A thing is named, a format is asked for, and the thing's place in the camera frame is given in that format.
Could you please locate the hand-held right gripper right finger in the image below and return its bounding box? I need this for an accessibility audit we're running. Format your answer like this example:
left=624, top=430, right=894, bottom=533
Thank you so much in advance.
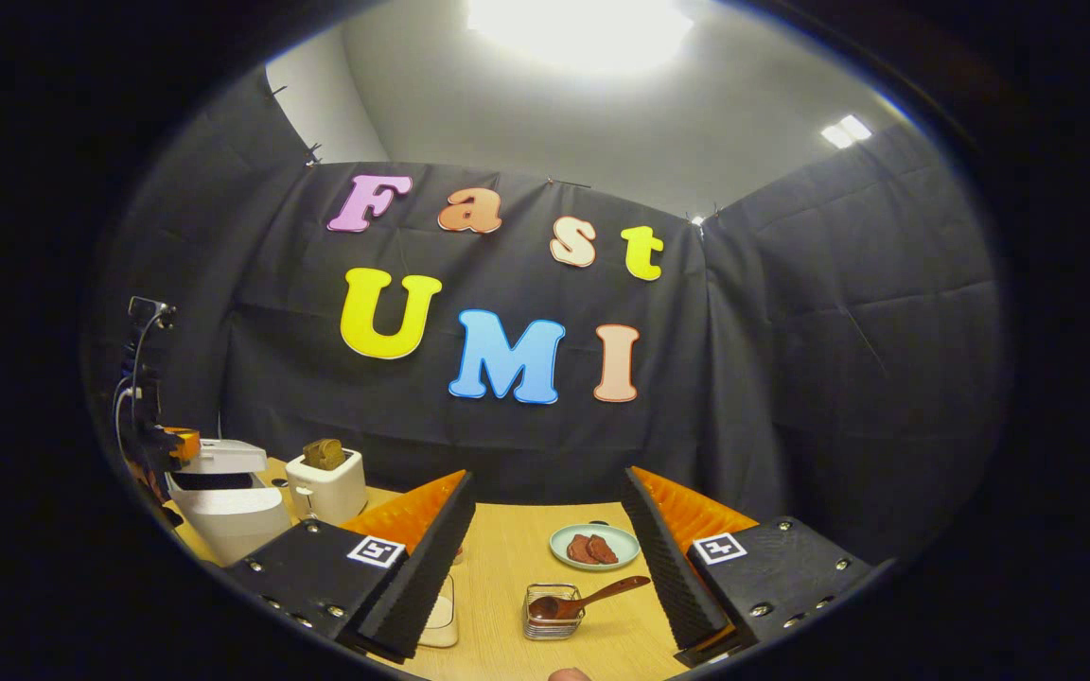
left=621, top=465, right=877, bottom=668

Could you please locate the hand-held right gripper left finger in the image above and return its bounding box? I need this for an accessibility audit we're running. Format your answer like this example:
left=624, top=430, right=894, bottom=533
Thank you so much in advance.
left=223, top=470, right=477, bottom=663

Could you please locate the clear tray of rice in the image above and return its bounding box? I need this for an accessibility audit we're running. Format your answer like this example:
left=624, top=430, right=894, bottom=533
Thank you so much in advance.
left=417, top=572, right=460, bottom=649

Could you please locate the wooden spoon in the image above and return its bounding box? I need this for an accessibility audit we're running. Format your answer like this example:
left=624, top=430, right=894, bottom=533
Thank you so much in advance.
left=528, top=575, right=652, bottom=622

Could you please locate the white rice cooker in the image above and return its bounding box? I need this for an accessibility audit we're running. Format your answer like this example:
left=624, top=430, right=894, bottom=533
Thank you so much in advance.
left=165, top=438, right=292, bottom=567

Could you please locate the pale green plate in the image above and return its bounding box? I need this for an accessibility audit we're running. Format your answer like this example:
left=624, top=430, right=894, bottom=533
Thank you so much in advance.
left=549, top=523, right=642, bottom=572

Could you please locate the white toaster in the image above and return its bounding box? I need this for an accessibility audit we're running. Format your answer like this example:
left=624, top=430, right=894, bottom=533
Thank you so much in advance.
left=285, top=447, right=368, bottom=527

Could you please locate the black backdrop cloth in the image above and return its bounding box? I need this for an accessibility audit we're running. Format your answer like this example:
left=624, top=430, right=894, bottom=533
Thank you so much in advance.
left=81, top=66, right=1005, bottom=568

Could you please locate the small ceiling light panel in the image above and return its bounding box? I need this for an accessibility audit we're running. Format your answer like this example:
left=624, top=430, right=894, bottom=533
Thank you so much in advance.
left=819, top=113, right=874, bottom=150

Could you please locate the large ceiling light panel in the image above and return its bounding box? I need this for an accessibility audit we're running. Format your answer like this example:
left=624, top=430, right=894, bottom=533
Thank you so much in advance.
left=465, top=0, right=697, bottom=77

